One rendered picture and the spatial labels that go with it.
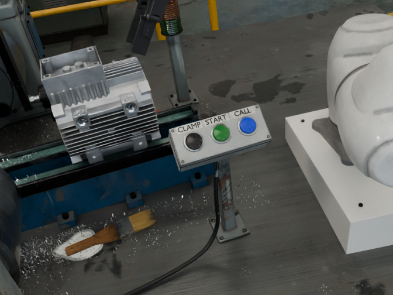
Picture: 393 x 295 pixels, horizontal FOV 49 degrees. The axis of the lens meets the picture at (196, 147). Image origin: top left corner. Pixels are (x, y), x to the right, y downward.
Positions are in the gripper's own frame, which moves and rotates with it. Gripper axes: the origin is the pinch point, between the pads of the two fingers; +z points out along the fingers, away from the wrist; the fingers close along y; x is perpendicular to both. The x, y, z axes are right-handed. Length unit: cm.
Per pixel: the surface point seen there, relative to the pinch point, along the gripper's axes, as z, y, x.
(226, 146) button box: 8.4, 22.8, 14.0
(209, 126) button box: 7.0, 19.3, 11.2
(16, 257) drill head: 28.4, 31.5, -16.6
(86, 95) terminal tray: 15.7, -0.6, -6.3
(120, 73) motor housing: 10.4, -3.3, -0.4
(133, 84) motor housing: 11.5, -1.6, 2.6
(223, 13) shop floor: 47, -294, 157
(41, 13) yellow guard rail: 74, -231, 0
